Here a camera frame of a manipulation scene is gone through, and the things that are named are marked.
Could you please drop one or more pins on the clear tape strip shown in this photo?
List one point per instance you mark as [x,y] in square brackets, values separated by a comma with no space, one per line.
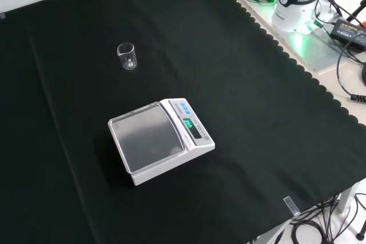
[291,206]

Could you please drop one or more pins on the black power adapter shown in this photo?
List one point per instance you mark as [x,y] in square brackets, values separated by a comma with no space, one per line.
[349,31]

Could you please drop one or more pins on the grey metal base plate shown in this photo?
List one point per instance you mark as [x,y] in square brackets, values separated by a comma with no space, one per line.
[323,52]

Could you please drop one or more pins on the small clear glass beaker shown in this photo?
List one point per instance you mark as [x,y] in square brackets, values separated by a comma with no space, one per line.
[127,58]

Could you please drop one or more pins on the black tripod leg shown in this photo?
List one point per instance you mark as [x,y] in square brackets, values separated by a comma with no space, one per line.
[357,9]

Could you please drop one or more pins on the black bench cloth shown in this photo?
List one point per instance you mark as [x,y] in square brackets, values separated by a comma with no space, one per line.
[228,84]

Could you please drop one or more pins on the grey table leg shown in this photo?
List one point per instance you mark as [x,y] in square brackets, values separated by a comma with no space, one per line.
[347,198]

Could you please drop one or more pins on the white electronic balance steel pan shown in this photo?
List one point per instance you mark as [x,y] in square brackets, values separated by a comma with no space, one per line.
[148,135]

